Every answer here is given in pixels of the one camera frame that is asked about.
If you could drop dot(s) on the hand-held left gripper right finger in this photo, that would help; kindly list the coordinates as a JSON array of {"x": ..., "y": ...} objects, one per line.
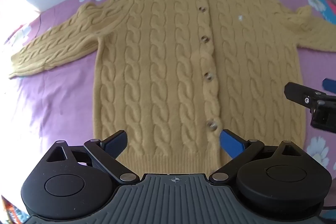
[{"x": 231, "y": 144}]

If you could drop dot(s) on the colourful printed cloth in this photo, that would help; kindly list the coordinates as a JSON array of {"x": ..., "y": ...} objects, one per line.
[{"x": 10, "y": 207}]

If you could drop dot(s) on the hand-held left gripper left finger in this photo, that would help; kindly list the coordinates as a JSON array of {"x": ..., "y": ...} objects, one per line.
[{"x": 115, "y": 144}]

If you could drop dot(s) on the blue patterned cloth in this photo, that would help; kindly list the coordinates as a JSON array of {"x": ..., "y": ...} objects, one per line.
[{"x": 324, "y": 8}]

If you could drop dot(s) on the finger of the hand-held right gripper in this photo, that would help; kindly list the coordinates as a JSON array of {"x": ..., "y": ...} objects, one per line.
[
  {"x": 329, "y": 85},
  {"x": 299, "y": 94}
]

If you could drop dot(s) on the pink floral bed sheet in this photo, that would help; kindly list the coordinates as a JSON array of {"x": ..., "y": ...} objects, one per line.
[{"x": 52, "y": 98}]

